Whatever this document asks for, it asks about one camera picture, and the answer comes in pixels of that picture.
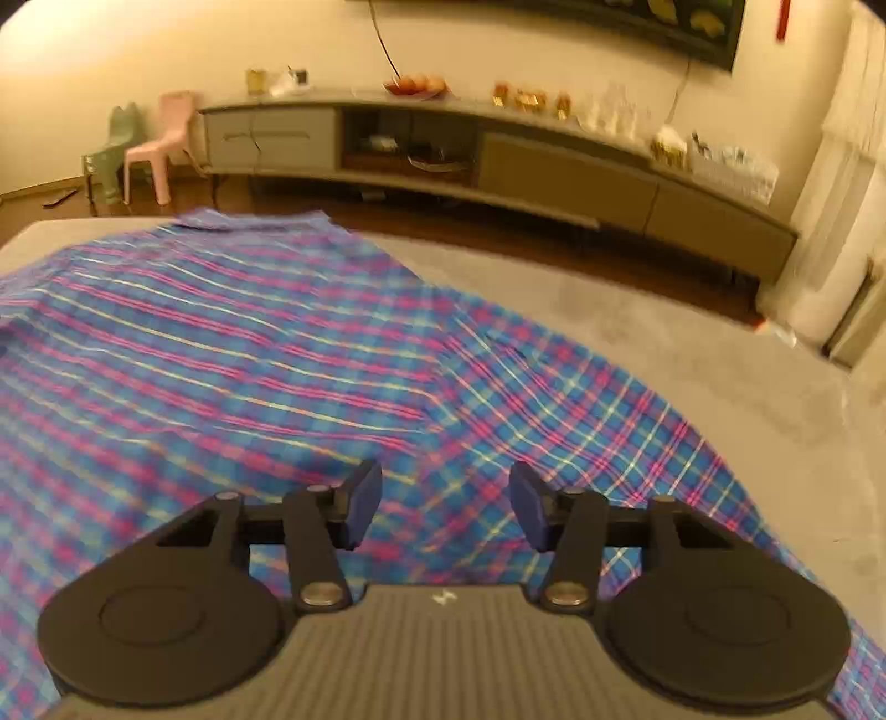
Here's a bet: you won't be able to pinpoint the blue pink plaid shirt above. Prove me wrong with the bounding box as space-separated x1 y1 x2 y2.
0 205 886 720

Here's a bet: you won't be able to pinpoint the grey bed mat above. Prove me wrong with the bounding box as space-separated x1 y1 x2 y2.
0 213 886 624

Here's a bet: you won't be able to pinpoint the green plastic chair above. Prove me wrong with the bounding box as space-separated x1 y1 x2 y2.
81 102 147 205

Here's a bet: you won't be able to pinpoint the white basket on cabinet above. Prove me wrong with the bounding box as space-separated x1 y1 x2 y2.
689 141 779 205

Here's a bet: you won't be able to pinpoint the long grey TV cabinet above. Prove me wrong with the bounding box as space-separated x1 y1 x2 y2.
200 90 797 284

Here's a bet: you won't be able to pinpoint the pink plastic chair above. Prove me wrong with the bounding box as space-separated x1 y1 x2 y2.
123 90 197 205

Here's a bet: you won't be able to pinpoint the clear glassware on cabinet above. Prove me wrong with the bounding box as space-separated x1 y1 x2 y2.
578 83 638 141

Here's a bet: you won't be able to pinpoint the yellow cup on cabinet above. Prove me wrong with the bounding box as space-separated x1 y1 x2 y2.
245 68 267 96

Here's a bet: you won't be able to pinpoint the golden ornaments on cabinet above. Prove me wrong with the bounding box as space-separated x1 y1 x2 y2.
491 83 572 120

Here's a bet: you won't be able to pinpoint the red fruit plate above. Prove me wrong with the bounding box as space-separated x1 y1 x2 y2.
384 75 449 99

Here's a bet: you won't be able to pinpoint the wall mounted television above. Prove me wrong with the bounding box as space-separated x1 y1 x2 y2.
371 0 746 74

